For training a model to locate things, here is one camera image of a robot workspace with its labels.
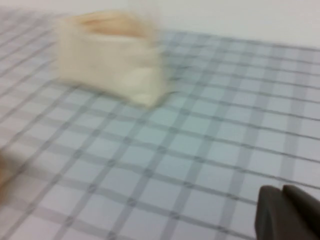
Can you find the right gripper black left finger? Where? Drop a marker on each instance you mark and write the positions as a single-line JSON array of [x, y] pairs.
[[268, 215]]

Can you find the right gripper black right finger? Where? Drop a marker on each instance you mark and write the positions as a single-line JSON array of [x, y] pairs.
[[302, 212]]

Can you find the cream fabric pencil case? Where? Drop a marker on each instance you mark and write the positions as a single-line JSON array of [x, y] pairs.
[[107, 65]]

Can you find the blue grid tablecloth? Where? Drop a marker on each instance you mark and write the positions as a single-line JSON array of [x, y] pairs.
[[175, 155]]

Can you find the tan wooden edge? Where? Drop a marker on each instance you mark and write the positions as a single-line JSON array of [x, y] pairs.
[[3, 170]]

